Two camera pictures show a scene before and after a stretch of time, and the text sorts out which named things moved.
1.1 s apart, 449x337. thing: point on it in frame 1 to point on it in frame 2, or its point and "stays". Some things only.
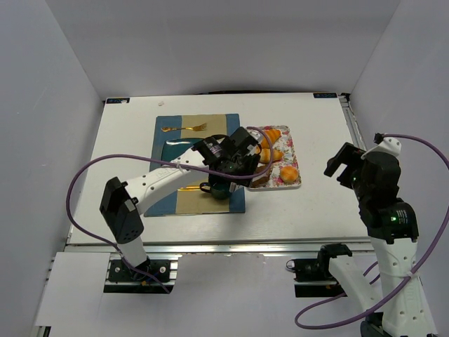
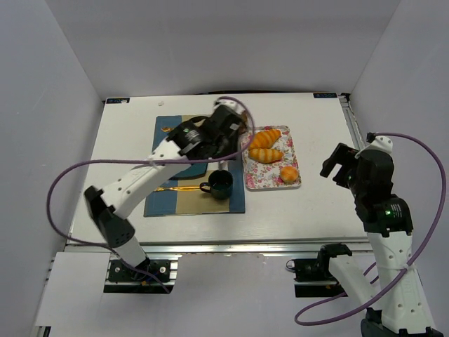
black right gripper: [343, 159] stays
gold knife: [189, 188] stays
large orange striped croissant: [273, 135] stays
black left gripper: [246, 172] to [229, 120]
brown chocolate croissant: [265, 180] to [243, 128]
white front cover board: [210, 295] stays
